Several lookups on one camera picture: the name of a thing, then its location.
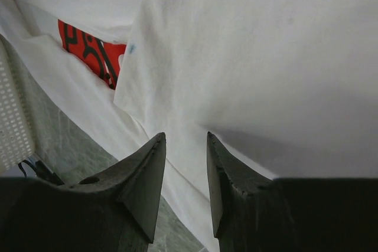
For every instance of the white perforated laundry basket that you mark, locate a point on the white perforated laundry basket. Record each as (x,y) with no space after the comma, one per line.
(16,138)

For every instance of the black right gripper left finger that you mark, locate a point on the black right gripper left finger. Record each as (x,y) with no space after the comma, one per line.
(114,210)

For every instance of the white t-shirt with red print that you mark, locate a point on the white t-shirt with red print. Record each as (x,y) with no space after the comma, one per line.
(290,86)

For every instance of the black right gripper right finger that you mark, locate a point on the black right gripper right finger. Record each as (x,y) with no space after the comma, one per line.
(252,213)

